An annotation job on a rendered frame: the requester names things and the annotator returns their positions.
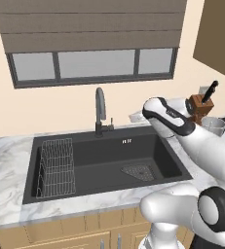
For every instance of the clear grey jug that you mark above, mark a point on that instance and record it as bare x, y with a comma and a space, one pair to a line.
214, 125

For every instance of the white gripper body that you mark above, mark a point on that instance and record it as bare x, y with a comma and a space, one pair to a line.
137, 117

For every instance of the grey wall socket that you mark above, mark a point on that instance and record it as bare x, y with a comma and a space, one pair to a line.
203, 90

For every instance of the brown window blind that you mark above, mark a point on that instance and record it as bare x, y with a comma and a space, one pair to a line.
91, 26

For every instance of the light wood false drawer front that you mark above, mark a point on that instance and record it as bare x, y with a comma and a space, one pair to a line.
55, 228

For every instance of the brown wall cupboard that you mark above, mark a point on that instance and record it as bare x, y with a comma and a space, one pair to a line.
219, 35

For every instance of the dark grey sink basin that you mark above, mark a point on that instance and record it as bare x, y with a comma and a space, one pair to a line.
101, 155

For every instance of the brown knife block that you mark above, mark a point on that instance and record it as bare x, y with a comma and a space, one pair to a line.
203, 108

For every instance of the dark grey sink faucet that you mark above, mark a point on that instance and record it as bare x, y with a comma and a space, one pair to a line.
100, 107

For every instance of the dark framed window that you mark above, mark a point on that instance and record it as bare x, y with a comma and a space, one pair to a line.
94, 64

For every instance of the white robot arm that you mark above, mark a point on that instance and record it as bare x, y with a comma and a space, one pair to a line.
211, 152

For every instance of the light wood cupboard door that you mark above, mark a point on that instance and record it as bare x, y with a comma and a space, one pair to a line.
62, 243
130, 238

